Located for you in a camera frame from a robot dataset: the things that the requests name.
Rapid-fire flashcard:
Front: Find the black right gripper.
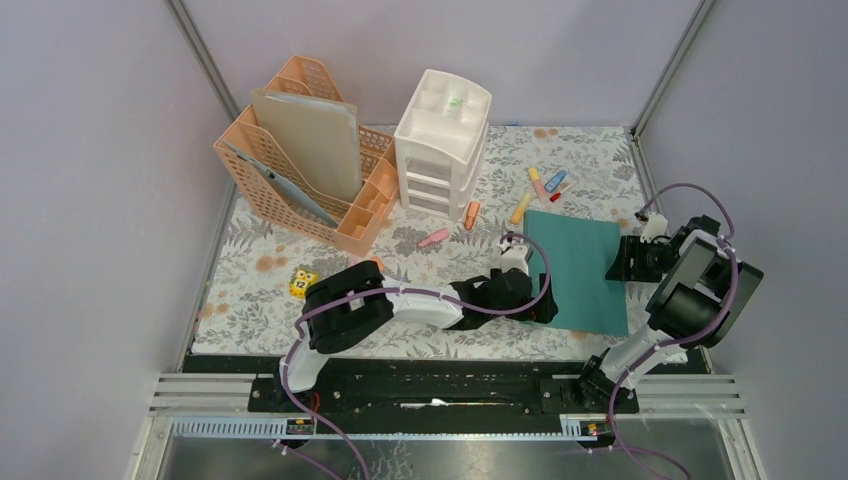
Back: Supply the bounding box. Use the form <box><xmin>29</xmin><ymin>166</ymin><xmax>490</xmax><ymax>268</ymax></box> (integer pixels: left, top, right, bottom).
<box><xmin>603</xmin><ymin>236</ymin><xmax>678</xmax><ymax>284</ymax></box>

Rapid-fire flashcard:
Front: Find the teal file folder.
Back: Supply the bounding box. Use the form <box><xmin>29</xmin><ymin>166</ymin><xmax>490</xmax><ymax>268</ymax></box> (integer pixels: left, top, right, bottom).
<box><xmin>523</xmin><ymin>210</ymin><xmax>628</xmax><ymax>337</ymax></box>

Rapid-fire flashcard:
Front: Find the beige file folder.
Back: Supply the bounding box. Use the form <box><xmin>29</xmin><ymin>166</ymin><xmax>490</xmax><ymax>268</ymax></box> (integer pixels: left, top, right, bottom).
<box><xmin>251</xmin><ymin>89</ymin><xmax>362</xmax><ymax>203</ymax></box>

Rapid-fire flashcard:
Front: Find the light blue clipboard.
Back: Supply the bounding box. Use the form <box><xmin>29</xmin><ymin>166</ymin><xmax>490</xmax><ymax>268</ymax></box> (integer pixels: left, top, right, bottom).
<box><xmin>223</xmin><ymin>141</ymin><xmax>338</xmax><ymax>227</ymax></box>

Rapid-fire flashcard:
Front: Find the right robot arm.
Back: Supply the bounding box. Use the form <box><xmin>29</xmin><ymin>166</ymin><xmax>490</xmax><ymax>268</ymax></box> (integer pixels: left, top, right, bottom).
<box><xmin>569</xmin><ymin>213</ymin><xmax>764</xmax><ymax>412</ymax></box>

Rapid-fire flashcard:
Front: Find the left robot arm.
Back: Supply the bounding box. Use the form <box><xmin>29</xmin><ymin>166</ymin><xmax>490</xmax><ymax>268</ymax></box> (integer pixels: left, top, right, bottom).
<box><xmin>271</xmin><ymin>261</ymin><xmax>559</xmax><ymax>411</ymax></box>

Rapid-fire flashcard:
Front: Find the yellow orange highlighter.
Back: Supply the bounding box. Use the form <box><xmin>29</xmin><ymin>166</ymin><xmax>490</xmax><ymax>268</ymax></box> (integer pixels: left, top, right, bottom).
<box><xmin>510</xmin><ymin>191</ymin><xmax>533</xmax><ymax>225</ymax></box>

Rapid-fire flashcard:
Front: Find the yellow pink highlighter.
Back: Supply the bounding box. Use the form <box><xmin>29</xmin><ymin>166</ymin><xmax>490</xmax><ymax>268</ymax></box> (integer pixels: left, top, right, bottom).
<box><xmin>528</xmin><ymin>167</ymin><xmax>548</xmax><ymax>205</ymax></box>

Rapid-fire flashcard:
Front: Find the orange highlighter centre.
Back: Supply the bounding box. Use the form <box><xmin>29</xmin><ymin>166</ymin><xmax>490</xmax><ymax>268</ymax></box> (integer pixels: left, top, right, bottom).
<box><xmin>463</xmin><ymin>201</ymin><xmax>481</xmax><ymax>231</ymax></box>

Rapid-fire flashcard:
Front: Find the pink highlighter centre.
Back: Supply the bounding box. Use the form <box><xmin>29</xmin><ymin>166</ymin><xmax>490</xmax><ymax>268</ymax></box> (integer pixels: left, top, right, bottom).
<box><xmin>417</xmin><ymin>228</ymin><xmax>450</xmax><ymax>249</ymax></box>

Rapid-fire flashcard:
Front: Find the orange cap grey marker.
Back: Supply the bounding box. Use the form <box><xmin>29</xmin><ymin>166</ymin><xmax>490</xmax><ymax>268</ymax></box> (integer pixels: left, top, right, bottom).
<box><xmin>368</xmin><ymin>256</ymin><xmax>385</xmax><ymax>271</ymax></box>

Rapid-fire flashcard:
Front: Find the white plastic drawer unit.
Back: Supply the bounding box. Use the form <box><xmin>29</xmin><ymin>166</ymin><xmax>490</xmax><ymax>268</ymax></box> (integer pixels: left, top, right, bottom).
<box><xmin>394</xmin><ymin>69</ymin><xmax>492</xmax><ymax>221</ymax></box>

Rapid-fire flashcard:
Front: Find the yellow owl eraser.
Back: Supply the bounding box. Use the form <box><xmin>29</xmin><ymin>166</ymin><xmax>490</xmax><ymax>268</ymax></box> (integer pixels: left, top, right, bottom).
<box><xmin>289</xmin><ymin>268</ymin><xmax>320</xmax><ymax>299</ymax></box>

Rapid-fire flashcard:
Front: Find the floral patterned table mat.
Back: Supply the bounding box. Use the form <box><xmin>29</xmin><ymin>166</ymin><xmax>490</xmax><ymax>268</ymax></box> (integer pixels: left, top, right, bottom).
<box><xmin>191</xmin><ymin>126</ymin><xmax>655</xmax><ymax>367</ymax></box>

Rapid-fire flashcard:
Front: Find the orange plastic file organizer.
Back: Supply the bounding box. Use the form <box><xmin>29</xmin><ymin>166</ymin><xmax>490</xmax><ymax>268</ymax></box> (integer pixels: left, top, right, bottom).
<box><xmin>214</xmin><ymin>55</ymin><xmax>399</xmax><ymax>255</ymax></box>

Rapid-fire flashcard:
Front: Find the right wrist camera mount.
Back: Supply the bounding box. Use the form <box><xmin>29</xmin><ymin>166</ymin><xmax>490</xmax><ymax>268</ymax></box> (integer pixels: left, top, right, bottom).
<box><xmin>635</xmin><ymin>210</ymin><xmax>668</xmax><ymax>243</ymax></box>

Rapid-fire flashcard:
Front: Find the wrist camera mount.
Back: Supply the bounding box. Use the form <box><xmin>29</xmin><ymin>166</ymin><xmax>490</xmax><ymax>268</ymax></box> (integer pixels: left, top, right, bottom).
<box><xmin>498</xmin><ymin>231</ymin><xmax>532</xmax><ymax>275</ymax></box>
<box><xmin>635</xmin><ymin>210</ymin><xmax>668</xmax><ymax>243</ymax></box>

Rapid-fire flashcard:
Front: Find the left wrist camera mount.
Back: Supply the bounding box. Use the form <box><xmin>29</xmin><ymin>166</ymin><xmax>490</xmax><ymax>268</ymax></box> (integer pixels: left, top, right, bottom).
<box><xmin>498</xmin><ymin>231</ymin><xmax>532</xmax><ymax>275</ymax></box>

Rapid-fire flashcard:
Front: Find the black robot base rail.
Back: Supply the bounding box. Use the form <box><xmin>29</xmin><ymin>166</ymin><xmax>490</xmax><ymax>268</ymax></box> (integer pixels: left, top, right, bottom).
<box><xmin>182</xmin><ymin>355</ymin><xmax>641</xmax><ymax>437</ymax></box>

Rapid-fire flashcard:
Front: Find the right aluminium frame post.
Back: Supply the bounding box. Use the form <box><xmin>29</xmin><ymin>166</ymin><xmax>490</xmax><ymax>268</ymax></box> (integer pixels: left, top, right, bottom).
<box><xmin>630</xmin><ymin>0</ymin><xmax>718</xmax><ymax>138</ymax></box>

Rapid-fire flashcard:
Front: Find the aluminium frame post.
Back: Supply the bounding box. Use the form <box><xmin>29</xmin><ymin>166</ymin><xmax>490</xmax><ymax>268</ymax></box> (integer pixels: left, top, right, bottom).
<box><xmin>164</xmin><ymin>0</ymin><xmax>241</xmax><ymax>121</ymax></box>
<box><xmin>630</xmin><ymin>0</ymin><xmax>718</xmax><ymax>138</ymax></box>

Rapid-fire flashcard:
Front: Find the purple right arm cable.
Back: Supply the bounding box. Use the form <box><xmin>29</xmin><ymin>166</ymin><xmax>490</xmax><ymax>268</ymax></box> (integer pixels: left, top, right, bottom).
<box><xmin>606</xmin><ymin>183</ymin><xmax>740</xmax><ymax>480</ymax></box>

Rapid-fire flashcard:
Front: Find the left aluminium frame post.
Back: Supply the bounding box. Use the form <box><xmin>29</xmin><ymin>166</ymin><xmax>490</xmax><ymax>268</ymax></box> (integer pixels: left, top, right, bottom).
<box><xmin>164</xmin><ymin>0</ymin><xmax>241</xmax><ymax>121</ymax></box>

